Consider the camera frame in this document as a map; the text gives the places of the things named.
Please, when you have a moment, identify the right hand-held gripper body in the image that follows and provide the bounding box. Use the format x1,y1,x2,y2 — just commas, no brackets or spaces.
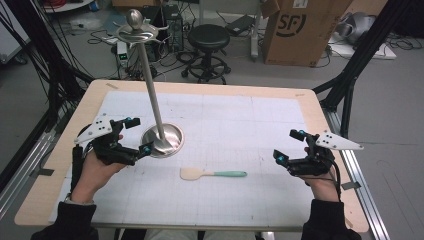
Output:
285,130,365,177

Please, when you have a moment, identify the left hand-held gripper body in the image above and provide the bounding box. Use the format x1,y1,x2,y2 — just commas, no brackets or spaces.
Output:
73,114,140,167

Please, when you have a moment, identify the silver metal utensil stand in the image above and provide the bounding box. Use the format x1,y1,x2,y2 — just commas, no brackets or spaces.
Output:
113,8,185,159

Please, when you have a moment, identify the beige spatula with green handle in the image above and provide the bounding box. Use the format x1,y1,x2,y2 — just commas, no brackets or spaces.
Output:
179,167,249,182

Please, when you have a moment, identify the person's right hand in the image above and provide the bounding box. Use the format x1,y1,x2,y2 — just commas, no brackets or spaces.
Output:
298,146,342,203

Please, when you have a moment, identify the person's left hand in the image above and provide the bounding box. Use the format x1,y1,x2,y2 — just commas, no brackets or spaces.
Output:
70,133,127,205

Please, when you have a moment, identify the grey tape piece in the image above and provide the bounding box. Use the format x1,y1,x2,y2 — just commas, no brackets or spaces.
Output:
341,181,362,191
28,167,55,178

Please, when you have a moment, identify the white grid mat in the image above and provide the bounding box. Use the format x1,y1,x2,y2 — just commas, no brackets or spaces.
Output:
48,90,316,226

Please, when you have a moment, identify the white power unit green display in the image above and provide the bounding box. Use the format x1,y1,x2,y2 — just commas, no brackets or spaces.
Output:
116,41,130,68

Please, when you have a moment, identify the large cardboard box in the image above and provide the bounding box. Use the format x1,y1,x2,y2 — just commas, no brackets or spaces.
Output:
260,0,355,68

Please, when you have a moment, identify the black computer tower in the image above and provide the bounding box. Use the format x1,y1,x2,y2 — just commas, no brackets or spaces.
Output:
162,4,185,53

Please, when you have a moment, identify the white stand leg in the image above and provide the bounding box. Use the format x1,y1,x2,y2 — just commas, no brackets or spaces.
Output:
250,0,261,62

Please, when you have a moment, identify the black round stool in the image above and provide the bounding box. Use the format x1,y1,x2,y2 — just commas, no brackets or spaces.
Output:
181,23,232,85

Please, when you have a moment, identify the white flat board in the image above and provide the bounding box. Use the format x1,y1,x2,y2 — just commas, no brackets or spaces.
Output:
327,33,398,61

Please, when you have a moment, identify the black flat device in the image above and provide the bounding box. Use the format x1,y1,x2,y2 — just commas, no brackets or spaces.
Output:
225,14,256,37

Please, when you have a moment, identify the grey rounded device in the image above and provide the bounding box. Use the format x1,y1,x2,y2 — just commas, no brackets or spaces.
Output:
335,11,378,45

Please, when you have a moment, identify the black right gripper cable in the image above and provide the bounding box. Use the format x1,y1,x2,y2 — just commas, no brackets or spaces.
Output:
327,155,344,203

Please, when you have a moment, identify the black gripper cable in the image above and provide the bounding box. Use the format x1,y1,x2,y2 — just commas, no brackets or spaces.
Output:
70,144,85,193
327,155,344,203

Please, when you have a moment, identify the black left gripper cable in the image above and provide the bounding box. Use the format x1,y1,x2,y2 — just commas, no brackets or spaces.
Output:
70,144,85,193

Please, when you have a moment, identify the aluminium rail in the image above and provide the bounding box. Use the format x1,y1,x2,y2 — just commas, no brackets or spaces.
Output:
0,109,69,218
321,107,392,240

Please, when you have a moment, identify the black metal frame post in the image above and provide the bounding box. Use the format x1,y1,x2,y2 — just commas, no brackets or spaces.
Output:
312,0,415,140
5,0,95,122

